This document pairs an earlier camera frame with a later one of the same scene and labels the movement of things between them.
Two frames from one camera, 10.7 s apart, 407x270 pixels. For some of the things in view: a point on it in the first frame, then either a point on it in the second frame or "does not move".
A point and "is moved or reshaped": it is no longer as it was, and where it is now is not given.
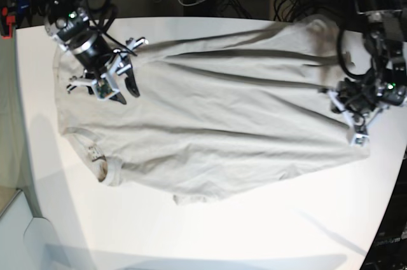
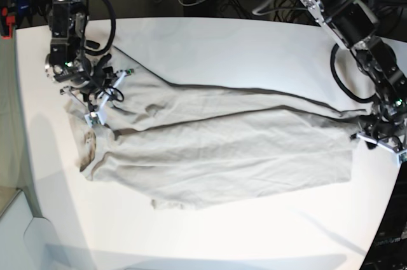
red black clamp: [7, 19] does not move
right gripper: [359, 101] -> [390, 135]
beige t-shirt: [215, 112] is moved or reshaped
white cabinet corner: [28, 243] does not move
